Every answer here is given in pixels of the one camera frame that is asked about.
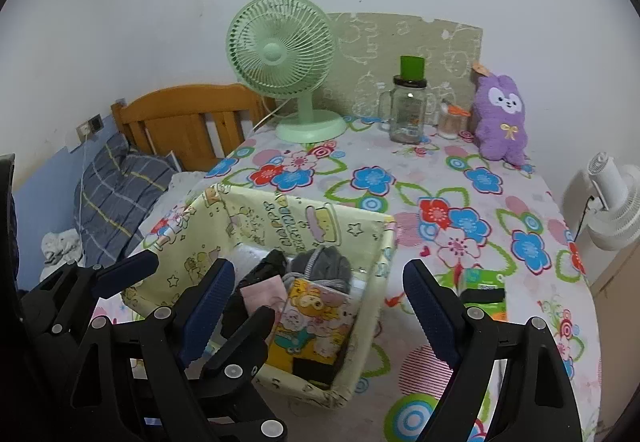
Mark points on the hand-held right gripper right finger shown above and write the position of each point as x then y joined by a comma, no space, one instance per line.
431,312

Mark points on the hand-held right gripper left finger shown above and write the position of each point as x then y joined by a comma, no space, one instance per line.
210,309

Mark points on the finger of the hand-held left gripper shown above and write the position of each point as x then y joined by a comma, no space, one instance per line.
127,272
250,337

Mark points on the pink floral tissue pack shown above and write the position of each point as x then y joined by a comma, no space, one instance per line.
265,294

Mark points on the green orange tissue pack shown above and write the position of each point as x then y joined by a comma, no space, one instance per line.
482,289

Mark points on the black cloth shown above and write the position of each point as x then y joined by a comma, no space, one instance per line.
257,274

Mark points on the yellow cartoon tissue pack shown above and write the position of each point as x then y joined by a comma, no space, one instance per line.
310,327

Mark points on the grey knit sock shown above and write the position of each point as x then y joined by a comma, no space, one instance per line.
325,267

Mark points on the yellow cartoon fabric storage box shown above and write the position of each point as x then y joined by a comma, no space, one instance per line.
260,217

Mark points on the crumpled white cloth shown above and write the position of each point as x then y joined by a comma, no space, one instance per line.
60,247

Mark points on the grey plaid pillow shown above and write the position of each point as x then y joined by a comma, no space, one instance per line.
115,192

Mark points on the floral tablecloth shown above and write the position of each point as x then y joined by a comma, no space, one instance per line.
415,182

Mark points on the wooden bed headboard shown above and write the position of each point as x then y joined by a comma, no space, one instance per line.
185,122

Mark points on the small jar with orange lid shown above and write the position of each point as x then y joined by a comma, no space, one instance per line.
450,122

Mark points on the glass jar with green lid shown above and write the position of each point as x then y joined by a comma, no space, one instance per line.
407,117

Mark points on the purple plush bunny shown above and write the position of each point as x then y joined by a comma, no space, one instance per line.
502,122

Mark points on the white standing fan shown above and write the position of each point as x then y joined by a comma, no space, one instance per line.
615,207

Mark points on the green desk fan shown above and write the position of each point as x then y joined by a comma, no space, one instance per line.
272,52

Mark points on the green patterned board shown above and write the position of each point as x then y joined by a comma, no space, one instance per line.
380,47

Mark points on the wall socket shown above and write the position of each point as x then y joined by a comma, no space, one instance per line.
89,127

